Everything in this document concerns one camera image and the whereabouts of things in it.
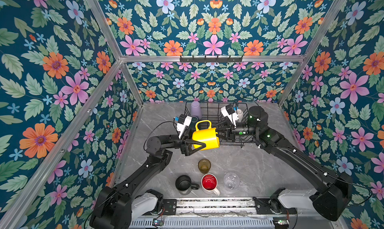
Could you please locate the clear drinking glass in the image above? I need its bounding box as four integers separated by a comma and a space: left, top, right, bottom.
224, 173, 241, 190

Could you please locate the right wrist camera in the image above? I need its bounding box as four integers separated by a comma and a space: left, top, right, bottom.
221, 104, 239, 128

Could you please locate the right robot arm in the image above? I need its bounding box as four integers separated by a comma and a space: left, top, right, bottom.
217, 104, 353, 222

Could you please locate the lilac plastic cup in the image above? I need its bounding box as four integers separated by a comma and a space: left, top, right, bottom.
190, 101, 203, 119

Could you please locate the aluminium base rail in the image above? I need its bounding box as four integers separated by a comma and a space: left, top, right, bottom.
89, 196, 340, 218

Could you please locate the olive green glass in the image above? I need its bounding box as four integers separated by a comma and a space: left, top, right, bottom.
198, 159, 212, 174

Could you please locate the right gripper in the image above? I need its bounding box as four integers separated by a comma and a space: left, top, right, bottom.
211, 118, 260, 144

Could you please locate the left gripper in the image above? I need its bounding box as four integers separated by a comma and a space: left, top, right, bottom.
158, 128, 209, 160

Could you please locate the black mug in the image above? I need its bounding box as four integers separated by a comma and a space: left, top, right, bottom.
175, 175, 200, 195

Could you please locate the red white mug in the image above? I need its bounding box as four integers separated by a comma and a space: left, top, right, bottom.
201, 174, 221, 196

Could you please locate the yellow mug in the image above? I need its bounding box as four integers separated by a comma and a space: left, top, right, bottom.
192, 120, 220, 151

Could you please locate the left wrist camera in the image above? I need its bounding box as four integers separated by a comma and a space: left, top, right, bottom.
175, 114, 192, 139

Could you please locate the cream white mug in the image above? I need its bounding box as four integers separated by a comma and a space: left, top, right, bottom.
237, 109, 244, 122

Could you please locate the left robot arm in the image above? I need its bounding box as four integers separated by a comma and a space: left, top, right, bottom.
90, 135, 206, 229

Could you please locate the black wire dish rack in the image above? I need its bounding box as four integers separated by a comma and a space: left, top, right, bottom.
181, 102, 255, 147

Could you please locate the wall hook rail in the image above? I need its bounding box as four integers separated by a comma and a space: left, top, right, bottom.
179, 55, 243, 64

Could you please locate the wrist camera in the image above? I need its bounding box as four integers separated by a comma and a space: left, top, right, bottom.
175, 114, 192, 139
221, 104, 239, 128

